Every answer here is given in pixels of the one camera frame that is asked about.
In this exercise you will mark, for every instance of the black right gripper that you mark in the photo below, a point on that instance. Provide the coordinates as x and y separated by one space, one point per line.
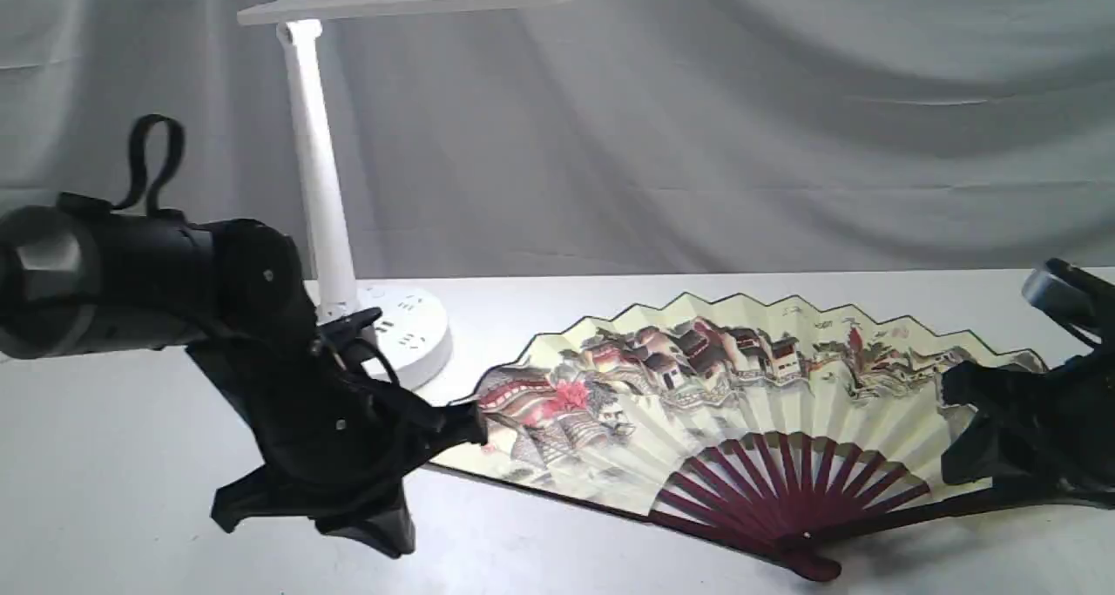
1067 430

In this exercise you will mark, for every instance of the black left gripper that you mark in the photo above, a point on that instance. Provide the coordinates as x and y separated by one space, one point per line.
334 426

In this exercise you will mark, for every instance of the painted paper folding fan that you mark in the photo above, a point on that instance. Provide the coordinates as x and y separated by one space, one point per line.
744 424

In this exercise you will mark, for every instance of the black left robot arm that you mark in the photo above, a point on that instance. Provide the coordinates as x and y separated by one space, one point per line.
81 279

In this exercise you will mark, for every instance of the grey fabric backdrop curtain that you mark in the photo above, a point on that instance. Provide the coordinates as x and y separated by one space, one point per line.
605 136

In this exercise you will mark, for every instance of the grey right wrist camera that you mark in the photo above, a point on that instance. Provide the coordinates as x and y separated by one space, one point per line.
1077 300

